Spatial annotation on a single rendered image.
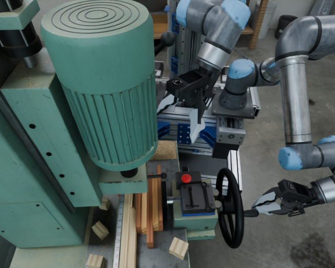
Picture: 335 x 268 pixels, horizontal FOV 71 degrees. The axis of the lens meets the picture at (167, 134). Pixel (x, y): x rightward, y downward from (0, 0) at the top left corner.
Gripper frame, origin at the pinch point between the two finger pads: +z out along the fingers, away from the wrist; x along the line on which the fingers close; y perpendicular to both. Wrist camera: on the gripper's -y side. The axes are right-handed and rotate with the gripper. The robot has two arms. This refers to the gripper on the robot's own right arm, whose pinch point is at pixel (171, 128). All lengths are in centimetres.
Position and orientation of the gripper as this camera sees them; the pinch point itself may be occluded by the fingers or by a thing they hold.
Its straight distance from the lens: 66.5
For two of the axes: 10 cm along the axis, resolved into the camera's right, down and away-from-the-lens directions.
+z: -4.2, 8.4, 3.3
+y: 6.0, -0.1, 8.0
